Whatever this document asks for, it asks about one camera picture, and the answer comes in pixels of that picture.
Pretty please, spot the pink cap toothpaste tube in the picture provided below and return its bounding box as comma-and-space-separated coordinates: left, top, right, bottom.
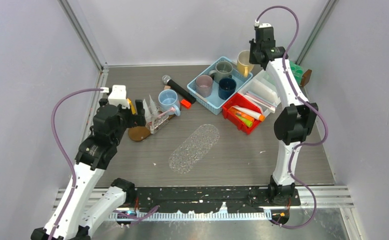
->
142, 99, 152, 123

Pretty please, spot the teal cap toothpaste tube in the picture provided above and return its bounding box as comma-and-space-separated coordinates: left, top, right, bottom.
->
149, 95, 158, 118

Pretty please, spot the clear acrylic toothbrush holder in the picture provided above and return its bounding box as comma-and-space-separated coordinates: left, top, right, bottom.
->
145, 110, 170, 135

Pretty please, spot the grey toothbrush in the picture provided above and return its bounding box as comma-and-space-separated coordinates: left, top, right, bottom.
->
150, 116, 157, 134

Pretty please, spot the yellow mug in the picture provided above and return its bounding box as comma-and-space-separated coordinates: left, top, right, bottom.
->
236, 50, 254, 78

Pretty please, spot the light blue mug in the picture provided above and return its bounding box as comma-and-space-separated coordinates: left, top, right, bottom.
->
158, 89, 181, 117

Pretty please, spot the pink toothbrush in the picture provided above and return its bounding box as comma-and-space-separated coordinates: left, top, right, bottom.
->
156, 107, 176, 119
245, 93, 276, 109

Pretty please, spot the grey mug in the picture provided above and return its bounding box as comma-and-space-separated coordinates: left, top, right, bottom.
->
208, 61, 234, 83

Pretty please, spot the dark blue mug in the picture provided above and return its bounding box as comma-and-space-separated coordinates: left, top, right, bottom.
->
218, 77, 237, 100

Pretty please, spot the mauve mug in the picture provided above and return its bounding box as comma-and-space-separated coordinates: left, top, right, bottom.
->
195, 75, 213, 98

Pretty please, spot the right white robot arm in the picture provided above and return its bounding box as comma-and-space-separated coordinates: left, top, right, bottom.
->
249, 23, 318, 206

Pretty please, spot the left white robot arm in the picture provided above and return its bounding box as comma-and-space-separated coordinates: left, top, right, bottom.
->
30, 98, 146, 240

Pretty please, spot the brown wooden oval tray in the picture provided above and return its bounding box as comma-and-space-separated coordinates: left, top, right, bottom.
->
127, 115, 175, 142

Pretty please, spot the white toothbrush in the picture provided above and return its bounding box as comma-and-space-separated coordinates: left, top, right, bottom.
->
243, 95, 276, 113

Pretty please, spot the clear textured oval tray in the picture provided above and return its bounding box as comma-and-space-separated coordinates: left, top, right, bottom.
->
168, 124, 220, 174

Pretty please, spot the orange cap toothpaste tube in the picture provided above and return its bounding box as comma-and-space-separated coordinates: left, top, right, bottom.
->
233, 105, 266, 122

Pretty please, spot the green toothpaste tube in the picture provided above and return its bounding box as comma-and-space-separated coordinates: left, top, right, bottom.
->
237, 115, 253, 128

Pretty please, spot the yellow building brick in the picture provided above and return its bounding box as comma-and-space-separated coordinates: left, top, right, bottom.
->
127, 98, 137, 115

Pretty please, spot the white plastic bin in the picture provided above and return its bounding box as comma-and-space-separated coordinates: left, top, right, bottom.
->
237, 70, 281, 116

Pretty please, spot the green plastic bin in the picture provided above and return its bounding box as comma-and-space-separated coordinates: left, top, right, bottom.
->
289, 61, 304, 86

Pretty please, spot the black microphone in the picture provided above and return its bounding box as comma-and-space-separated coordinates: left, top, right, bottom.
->
161, 75, 197, 104

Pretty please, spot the red orange block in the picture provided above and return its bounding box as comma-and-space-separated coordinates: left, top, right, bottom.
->
180, 99, 192, 109

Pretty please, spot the light blue plastic basket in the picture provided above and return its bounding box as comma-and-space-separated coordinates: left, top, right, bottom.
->
186, 56, 253, 115

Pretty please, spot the red plastic bin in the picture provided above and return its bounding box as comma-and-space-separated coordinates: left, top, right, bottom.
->
222, 93, 266, 135

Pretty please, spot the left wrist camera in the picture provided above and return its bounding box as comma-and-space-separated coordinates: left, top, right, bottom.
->
100, 85, 131, 109

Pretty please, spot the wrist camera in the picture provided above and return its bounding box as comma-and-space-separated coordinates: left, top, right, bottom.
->
254, 21, 273, 29
100, 85, 131, 109

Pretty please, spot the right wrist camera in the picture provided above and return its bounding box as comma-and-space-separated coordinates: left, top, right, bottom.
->
254, 21, 273, 29

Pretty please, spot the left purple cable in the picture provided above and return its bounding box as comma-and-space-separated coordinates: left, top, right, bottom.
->
47, 87, 161, 240

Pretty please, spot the purple cable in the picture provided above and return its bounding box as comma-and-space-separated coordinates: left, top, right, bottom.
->
47, 87, 161, 240
254, 5, 330, 230

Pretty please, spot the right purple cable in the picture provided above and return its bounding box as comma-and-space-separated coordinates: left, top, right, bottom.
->
254, 5, 330, 230

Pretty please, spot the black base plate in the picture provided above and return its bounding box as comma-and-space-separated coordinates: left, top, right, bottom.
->
121, 186, 301, 214

